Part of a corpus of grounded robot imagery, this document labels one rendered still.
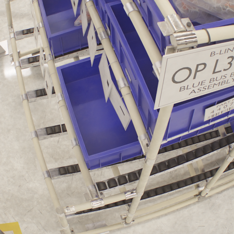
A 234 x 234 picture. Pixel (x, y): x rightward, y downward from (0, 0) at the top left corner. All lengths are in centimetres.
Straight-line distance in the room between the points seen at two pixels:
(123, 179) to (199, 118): 45
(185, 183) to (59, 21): 90
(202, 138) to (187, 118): 93
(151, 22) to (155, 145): 36
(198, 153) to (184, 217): 76
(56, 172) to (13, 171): 53
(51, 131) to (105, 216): 58
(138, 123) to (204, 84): 43
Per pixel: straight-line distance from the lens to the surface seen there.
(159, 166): 174
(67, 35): 184
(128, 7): 117
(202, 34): 89
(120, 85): 149
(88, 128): 177
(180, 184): 212
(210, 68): 100
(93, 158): 160
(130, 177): 171
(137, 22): 114
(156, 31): 108
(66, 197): 245
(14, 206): 246
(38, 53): 269
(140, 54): 153
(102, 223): 229
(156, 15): 96
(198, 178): 218
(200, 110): 133
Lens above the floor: 235
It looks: 64 degrees down
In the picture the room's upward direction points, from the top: 6 degrees clockwise
